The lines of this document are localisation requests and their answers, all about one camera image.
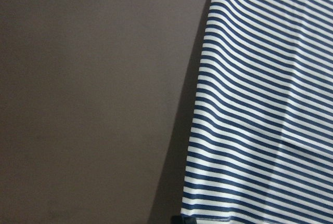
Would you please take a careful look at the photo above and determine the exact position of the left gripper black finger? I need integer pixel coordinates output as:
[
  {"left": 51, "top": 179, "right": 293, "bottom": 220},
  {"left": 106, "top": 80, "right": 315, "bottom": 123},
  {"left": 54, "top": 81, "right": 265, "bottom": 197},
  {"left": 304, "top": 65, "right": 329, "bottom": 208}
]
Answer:
[{"left": 171, "top": 215, "right": 197, "bottom": 224}]

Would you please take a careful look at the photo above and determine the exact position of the blue white striped polo shirt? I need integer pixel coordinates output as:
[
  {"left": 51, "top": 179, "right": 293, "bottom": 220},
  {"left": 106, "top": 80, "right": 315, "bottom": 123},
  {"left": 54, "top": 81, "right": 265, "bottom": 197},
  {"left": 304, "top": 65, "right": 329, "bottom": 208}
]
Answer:
[{"left": 181, "top": 0, "right": 332, "bottom": 223}]

